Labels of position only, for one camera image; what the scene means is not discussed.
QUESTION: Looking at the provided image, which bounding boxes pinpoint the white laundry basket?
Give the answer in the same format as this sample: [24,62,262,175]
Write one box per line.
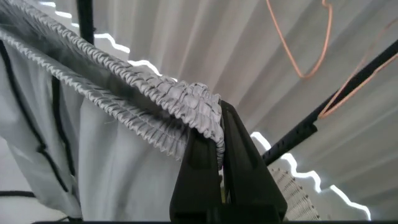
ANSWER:
[269,167,321,222]

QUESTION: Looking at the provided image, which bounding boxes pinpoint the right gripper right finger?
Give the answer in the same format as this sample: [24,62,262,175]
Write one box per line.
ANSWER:
[220,100,289,222]

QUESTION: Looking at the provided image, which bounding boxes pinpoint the black clothes rack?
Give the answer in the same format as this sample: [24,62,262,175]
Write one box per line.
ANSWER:
[0,0,398,198]

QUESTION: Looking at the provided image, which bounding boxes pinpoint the pale grey shorts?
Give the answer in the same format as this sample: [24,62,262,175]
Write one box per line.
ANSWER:
[0,0,226,223]

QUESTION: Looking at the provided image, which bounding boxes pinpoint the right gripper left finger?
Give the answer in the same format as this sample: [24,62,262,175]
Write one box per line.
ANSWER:
[169,129,223,222]

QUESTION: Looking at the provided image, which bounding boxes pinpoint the white curtain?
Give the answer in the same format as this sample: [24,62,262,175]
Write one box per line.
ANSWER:
[40,0,398,222]

